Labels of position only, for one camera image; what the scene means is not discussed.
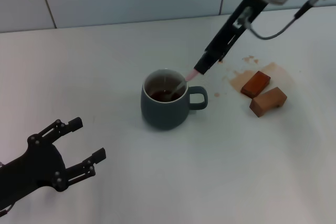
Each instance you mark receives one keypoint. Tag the light brown wooden block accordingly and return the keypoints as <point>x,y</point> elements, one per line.
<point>262,106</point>

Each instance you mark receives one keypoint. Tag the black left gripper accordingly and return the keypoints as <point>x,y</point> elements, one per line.
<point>31,169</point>

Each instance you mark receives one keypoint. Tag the brown liquid stain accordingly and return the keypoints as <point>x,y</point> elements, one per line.
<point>278,70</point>

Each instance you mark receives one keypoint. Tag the dark reddish wooden block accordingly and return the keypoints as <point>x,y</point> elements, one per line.
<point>256,83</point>

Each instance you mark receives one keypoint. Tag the grey ceramic mug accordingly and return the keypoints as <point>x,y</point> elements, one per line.
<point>164,113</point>

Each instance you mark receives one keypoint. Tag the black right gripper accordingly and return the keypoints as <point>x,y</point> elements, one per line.
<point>236,22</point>

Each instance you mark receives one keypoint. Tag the dark brown coffee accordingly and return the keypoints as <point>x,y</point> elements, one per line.
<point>160,96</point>

